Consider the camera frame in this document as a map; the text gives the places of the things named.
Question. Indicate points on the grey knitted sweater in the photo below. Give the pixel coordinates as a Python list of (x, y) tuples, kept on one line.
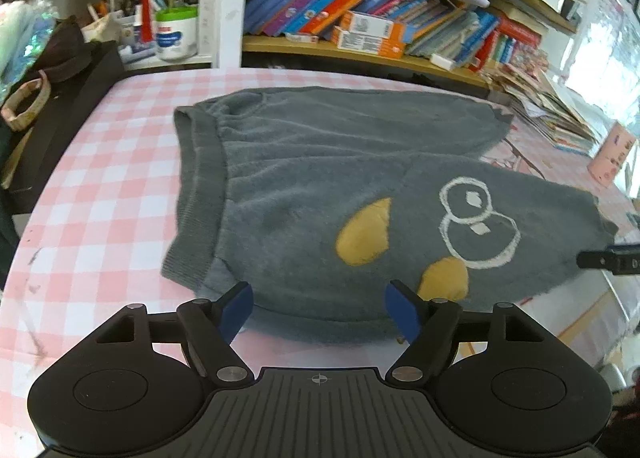
[(300, 188)]

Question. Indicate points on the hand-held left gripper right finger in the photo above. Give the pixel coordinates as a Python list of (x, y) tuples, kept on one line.
[(402, 310)]

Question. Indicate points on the orange white carton box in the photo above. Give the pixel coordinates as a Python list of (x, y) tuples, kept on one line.
[(360, 44), (375, 26)]

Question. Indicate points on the pile of paper booklets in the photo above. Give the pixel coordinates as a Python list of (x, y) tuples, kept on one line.
[(550, 111)]

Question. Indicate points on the iridescent plastic bag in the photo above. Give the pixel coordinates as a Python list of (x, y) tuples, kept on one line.
[(25, 38)]

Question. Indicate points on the dark brown cloth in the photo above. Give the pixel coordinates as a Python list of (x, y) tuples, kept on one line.
[(65, 51)]

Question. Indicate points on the pink checkered desk mat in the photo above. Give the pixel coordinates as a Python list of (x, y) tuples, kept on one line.
[(100, 188)]

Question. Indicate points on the wooden bookshelf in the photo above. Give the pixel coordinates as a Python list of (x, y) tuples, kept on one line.
[(280, 44)]

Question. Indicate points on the white charger adapter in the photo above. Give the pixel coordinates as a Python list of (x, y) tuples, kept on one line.
[(443, 62)]

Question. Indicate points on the black case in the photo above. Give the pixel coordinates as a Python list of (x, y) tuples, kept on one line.
[(65, 138)]

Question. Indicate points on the red white tube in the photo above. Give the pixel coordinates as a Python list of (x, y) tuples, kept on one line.
[(146, 13)]

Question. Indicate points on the pink cup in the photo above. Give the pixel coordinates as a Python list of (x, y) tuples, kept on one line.
[(612, 156)]

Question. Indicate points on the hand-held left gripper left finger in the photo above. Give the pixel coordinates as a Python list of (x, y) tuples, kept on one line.
[(239, 310)]

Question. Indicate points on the pink wristband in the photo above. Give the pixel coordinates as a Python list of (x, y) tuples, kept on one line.
[(30, 101)]

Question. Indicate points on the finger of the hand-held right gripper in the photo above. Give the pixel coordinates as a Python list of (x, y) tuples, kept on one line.
[(610, 260)]

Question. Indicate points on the white jar green lid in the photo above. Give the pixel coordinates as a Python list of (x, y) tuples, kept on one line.
[(175, 38)]

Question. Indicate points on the white shelf unit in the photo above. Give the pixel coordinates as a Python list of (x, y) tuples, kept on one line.
[(232, 3)]

